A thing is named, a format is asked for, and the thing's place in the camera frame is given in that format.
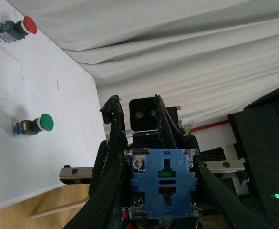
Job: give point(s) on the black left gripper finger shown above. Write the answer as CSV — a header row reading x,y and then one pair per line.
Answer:
x,y
237,215

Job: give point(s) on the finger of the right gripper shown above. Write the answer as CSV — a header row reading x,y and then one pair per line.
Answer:
x,y
171,136

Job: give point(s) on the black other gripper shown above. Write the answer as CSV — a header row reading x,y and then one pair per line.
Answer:
x,y
108,192

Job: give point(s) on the yellow push button switch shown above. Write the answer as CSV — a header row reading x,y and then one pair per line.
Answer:
x,y
161,183

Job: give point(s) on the black equipment box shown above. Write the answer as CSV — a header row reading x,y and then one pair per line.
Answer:
x,y
256,130

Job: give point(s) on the white curtain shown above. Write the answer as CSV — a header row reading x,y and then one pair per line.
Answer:
x,y
211,57

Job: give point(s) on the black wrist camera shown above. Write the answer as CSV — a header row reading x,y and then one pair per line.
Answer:
x,y
142,116

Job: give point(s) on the white frame structure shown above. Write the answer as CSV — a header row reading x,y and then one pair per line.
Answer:
x,y
221,137

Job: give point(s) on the green push button switch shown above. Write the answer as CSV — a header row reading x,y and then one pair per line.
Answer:
x,y
32,127

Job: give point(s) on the red push button switch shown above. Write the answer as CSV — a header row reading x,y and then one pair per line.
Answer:
x,y
11,32

